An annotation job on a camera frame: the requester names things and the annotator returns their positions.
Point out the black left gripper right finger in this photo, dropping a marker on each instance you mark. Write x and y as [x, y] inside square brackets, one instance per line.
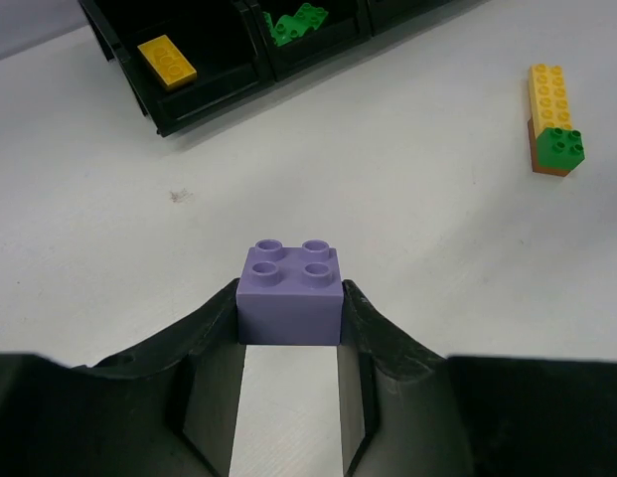
[406, 411]

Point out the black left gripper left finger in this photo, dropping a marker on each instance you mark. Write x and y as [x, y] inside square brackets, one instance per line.
[166, 406]

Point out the purple lego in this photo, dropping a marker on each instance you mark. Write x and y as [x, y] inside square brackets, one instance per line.
[290, 296]

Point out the yellow curved lego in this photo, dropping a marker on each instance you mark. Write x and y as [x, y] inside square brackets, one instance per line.
[167, 63]

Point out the dark green lego brick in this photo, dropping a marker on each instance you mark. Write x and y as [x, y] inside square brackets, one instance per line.
[311, 16]

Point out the brown lego under yellow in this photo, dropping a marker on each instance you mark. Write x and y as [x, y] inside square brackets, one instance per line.
[547, 154]

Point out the green lego on yellow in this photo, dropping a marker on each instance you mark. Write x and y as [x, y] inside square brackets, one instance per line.
[575, 152]

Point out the yellow long lego brick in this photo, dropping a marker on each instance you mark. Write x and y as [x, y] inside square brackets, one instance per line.
[548, 98]

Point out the green lego in tray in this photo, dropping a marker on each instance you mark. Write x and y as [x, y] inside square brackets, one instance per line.
[287, 29]

